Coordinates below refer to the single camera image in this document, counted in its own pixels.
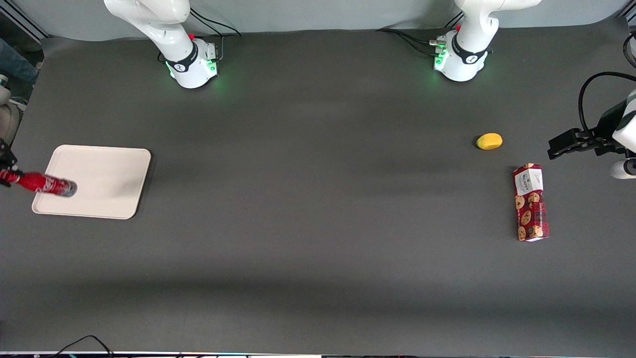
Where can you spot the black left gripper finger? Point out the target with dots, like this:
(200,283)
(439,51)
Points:
(571,151)
(566,138)

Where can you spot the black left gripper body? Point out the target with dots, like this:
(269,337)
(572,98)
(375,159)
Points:
(602,130)

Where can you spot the red coke bottle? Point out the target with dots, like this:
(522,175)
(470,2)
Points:
(42,183)

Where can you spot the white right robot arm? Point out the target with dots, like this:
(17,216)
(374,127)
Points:
(169,30)

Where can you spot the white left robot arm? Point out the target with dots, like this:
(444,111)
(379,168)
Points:
(469,44)

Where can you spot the white plastic tray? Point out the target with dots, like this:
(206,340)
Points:
(99,184)

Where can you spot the red cookie box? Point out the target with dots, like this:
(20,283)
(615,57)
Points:
(530,204)

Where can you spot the yellow lemon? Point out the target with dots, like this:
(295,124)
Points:
(489,141)

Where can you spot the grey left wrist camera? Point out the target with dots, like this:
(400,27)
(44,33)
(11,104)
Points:
(623,169)

